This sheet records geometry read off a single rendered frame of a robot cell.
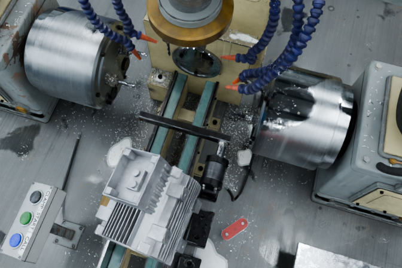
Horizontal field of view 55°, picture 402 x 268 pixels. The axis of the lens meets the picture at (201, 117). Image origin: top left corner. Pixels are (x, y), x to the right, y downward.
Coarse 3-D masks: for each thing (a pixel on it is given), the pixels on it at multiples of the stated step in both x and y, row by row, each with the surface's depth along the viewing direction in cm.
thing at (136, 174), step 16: (128, 160) 91; (144, 160) 90; (160, 160) 86; (112, 176) 87; (128, 176) 89; (144, 176) 87; (160, 176) 87; (112, 192) 86; (128, 192) 87; (144, 192) 82; (160, 192) 88; (144, 208) 83
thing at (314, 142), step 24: (288, 72) 94; (312, 72) 96; (264, 96) 92; (288, 96) 90; (312, 96) 90; (336, 96) 90; (264, 120) 91; (288, 120) 90; (312, 120) 89; (336, 120) 89; (264, 144) 94; (288, 144) 92; (312, 144) 91; (336, 144) 91; (312, 168) 97
